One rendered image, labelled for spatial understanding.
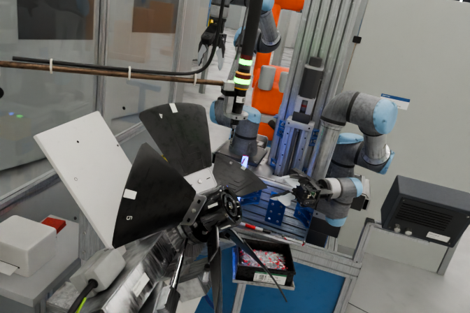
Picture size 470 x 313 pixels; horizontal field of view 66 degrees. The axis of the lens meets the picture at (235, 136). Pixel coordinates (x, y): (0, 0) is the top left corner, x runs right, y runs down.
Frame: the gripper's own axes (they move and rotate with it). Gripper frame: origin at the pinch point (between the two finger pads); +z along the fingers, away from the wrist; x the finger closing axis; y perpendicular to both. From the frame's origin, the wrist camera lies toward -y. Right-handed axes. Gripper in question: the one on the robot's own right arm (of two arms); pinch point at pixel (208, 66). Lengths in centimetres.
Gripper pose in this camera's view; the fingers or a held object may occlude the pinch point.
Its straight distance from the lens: 155.7
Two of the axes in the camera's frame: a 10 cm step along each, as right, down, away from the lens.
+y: 2.4, -2.9, 9.3
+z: -1.8, 9.3, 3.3
